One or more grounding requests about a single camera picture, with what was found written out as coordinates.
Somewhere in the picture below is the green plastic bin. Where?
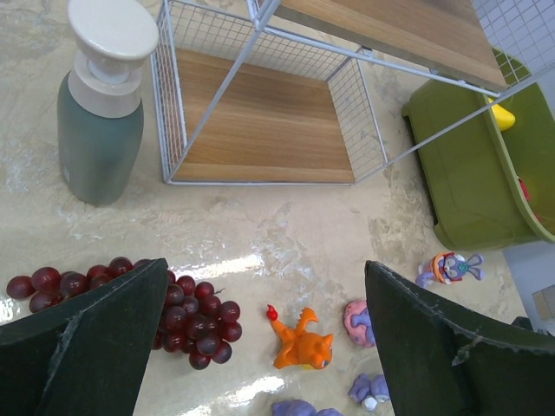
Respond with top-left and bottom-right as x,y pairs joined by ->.
401,47 -> 555,252

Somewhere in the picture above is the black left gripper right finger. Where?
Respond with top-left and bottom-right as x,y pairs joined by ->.
365,261 -> 554,415

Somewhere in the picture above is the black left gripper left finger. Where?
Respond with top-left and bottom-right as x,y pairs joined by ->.
1,258 -> 168,415

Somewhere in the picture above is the red fruit toy in bin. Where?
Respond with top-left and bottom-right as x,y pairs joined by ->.
517,176 -> 542,223

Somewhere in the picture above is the red grape bunch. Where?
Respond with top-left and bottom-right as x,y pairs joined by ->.
5,257 -> 242,370

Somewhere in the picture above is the green soap dispenser bottle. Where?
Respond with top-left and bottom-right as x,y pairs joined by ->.
57,0 -> 160,206

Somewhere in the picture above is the white wire wooden shelf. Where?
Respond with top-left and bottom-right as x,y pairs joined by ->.
152,1 -> 554,185

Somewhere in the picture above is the yellow mango toy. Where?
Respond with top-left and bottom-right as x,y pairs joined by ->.
491,104 -> 516,132

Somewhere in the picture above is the orange dragon toy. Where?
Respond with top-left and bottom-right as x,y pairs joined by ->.
266,304 -> 334,370

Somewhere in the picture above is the purple bunny blue bow toy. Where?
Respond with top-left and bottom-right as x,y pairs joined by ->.
271,400 -> 343,416

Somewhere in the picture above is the small purple bunny toy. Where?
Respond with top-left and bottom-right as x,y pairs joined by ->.
349,374 -> 390,412

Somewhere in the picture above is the purple bunny in orange cup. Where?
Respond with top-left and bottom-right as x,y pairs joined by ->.
415,251 -> 484,289

